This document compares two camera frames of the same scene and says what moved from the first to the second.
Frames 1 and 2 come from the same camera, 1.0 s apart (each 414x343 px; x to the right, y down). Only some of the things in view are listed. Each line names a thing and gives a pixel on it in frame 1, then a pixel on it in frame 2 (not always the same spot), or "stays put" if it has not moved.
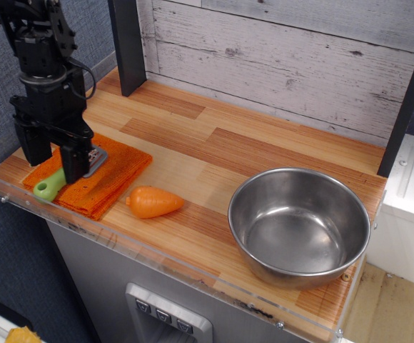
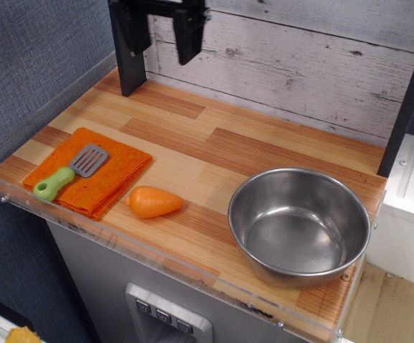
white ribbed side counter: [402, 243] stays put
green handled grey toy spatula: [45, 189] stays put
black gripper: [55, 106] -> [189, 17]
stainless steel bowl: [298, 229] stays put
